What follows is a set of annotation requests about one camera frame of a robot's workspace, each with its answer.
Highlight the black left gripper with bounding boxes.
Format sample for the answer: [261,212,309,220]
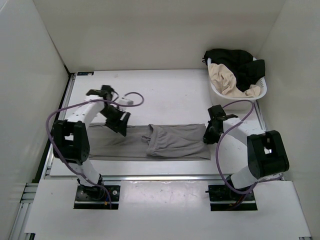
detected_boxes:
[99,106,131,137]

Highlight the grey trousers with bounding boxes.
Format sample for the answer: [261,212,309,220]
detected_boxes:
[87,123,211,162]

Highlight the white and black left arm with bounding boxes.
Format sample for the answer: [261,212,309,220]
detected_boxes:
[52,85,134,200]

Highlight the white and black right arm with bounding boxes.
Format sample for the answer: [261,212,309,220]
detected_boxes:
[203,105,290,200]

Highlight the beige trousers in basket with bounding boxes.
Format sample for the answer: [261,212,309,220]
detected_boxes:
[208,63,261,98]

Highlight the black trousers in basket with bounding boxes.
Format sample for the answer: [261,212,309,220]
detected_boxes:
[202,48,266,92]

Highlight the white laundry basket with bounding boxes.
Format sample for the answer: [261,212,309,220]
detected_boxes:
[207,58,268,111]

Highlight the small blue label sticker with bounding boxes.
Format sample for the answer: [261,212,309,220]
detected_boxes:
[77,71,95,76]

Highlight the white front cover board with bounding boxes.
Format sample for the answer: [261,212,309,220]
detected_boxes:
[25,180,310,240]

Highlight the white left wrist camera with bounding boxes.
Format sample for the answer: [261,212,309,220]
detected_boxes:
[118,98,134,106]

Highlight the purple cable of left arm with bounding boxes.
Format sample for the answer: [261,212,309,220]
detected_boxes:
[46,91,146,208]

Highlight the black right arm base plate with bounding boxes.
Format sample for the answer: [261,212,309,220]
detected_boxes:
[205,184,258,212]

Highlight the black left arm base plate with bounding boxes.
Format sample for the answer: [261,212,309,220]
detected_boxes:
[73,185,121,210]

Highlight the aluminium frame rails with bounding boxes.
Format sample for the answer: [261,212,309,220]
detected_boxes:
[14,72,313,240]

